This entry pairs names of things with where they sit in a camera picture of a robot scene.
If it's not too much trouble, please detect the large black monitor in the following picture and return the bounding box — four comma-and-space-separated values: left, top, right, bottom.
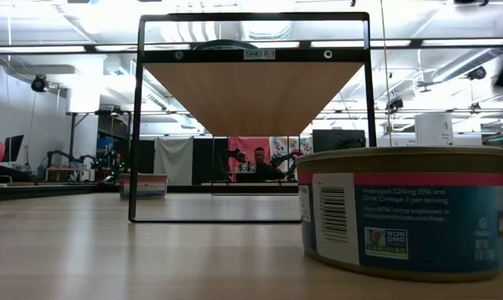
311, 128, 367, 154

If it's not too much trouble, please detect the gold can blue red label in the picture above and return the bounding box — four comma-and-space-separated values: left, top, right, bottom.
295, 145, 503, 283
118, 172, 169, 201

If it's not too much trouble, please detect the black ceiling camera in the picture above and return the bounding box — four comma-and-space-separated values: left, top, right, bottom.
466, 65, 488, 82
385, 96, 405, 113
30, 74, 48, 93

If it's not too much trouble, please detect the grey ceiling duct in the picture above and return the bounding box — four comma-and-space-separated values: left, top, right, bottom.
430, 46, 503, 83

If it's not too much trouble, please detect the grey hanging cloth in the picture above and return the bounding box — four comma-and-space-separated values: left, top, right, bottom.
153, 136, 195, 187

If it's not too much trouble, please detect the red hanging cloth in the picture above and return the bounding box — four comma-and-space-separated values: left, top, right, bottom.
228, 136, 271, 183

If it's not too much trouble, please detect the small black monitor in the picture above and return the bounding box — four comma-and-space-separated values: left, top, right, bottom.
0, 133, 26, 163

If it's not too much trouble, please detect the person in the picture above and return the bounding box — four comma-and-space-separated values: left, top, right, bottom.
250, 146, 284, 181

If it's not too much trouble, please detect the silver can teal label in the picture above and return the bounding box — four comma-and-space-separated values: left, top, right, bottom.
192, 38, 259, 51

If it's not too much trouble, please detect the floral hanging cloth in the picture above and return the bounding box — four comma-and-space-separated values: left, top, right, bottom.
269, 136, 314, 183

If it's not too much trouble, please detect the black table frame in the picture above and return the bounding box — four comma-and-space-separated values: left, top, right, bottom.
0, 182, 300, 203

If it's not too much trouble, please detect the wooden shelf black frame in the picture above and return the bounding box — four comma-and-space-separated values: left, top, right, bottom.
127, 11, 378, 224

